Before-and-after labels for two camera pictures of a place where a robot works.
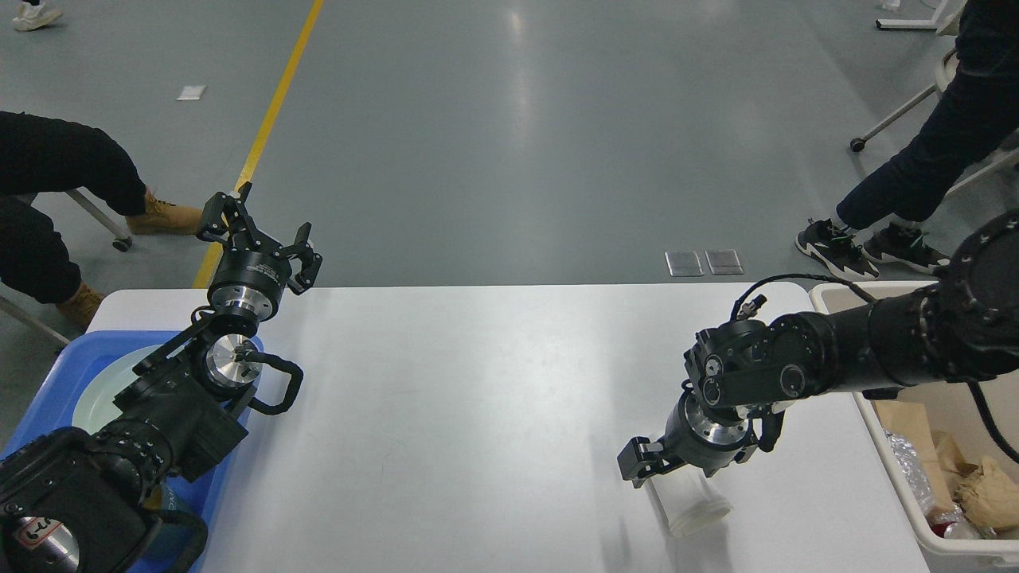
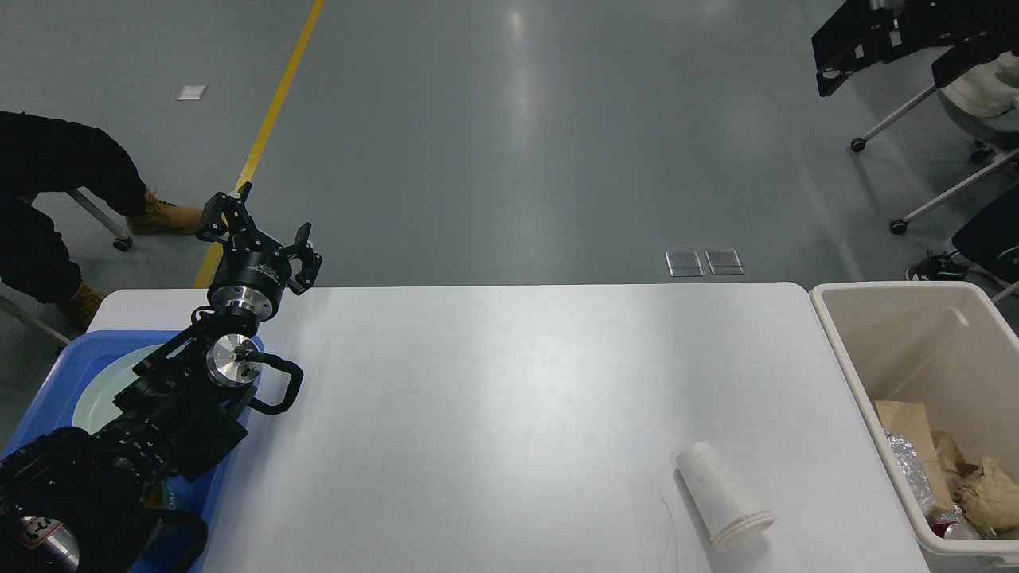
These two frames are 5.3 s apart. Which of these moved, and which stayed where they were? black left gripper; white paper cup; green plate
Moved: white paper cup
Stayed: black left gripper; green plate
